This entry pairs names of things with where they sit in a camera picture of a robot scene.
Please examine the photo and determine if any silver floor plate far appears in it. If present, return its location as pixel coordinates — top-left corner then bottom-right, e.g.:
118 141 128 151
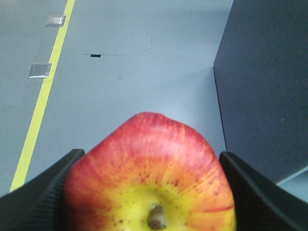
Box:
46 15 66 27

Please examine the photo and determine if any dark grey cabinet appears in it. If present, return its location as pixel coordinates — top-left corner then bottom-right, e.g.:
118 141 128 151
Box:
214 0 308 183

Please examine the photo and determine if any silver floor plate near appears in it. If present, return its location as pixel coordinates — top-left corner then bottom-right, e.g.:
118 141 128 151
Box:
28 63 52 79

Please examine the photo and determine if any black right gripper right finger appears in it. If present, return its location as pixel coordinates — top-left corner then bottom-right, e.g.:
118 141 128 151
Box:
219 152 308 231

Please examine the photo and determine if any yellow floor tape line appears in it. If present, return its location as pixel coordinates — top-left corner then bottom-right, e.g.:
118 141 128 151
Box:
10 0 75 192

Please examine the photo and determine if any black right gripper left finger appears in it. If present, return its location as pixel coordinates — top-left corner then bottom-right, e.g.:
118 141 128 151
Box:
0 149 85 231

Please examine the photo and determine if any silver floor plate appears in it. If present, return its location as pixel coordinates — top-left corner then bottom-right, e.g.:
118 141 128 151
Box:
46 15 66 27
28 63 52 79

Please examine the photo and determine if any red yellow apple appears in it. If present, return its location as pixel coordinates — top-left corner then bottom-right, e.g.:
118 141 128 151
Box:
63 112 237 231

